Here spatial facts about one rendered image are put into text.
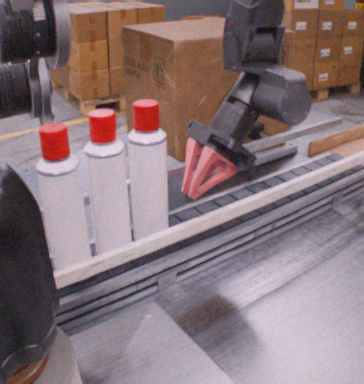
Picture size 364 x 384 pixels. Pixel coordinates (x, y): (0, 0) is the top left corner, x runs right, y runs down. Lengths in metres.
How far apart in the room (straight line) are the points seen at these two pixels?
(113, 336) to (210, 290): 0.19
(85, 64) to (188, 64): 2.97
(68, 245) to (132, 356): 0.16
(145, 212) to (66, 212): 0.13
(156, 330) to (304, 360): 0.19
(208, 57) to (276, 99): 0.30
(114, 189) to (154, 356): 0.21
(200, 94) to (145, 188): 0.33
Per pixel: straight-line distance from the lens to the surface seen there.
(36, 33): 0.95
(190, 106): 0.85
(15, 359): 0.21
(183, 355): 0.49
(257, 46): 0.62
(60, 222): 0.53
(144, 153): 0.56
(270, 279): 0.66
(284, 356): 0.56
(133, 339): 0.50
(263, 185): 0.80
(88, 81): 3.80
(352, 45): 4.62
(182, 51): 0.81
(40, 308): 0.20
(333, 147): 1.12
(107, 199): 0.55
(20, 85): 1.43
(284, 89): 0.58
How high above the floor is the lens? 1.25
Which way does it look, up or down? 29 degrees down
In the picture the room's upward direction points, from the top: straight up
